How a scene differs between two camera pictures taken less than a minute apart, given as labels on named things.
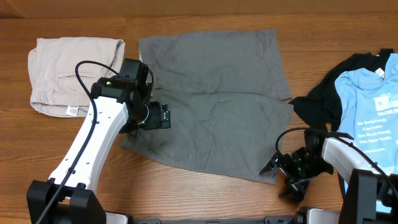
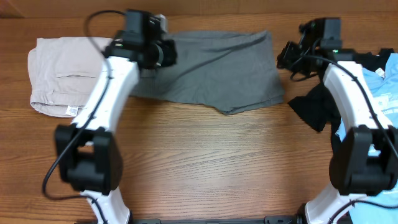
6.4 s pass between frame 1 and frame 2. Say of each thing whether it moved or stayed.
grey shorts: moved
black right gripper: moved
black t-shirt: stayed
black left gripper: moved
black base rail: stayed
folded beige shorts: stayed
